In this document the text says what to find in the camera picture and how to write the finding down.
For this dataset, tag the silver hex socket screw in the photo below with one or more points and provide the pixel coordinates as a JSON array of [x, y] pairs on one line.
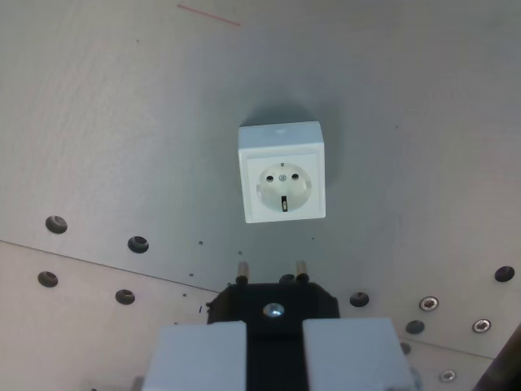
[[447, 375], [429, 303], [481, 325]]

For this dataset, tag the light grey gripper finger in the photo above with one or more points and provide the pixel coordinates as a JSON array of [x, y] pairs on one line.
[[350, 354], [195, 358]]

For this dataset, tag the white wall socket box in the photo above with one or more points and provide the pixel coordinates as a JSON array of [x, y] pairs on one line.
[[283, 183]]

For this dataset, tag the black two-pin power plug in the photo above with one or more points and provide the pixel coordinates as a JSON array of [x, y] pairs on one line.
[[272, 297]]

